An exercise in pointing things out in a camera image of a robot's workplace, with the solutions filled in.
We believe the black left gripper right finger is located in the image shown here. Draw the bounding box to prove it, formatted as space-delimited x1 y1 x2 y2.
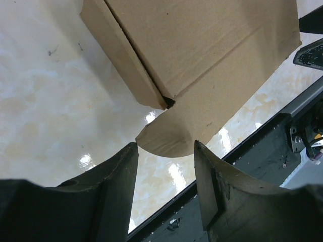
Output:
194 141 322 241

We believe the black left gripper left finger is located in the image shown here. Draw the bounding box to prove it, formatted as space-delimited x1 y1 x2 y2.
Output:
1 142 139 241

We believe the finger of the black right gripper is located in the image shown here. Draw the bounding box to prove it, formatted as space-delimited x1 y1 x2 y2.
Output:
297 0 322 33
293 39 323 70

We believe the brown cardboard box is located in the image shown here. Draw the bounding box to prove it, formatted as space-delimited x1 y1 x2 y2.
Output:
80 1 301 158

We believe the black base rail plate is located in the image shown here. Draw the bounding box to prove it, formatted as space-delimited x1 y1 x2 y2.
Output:
128 79 322 241

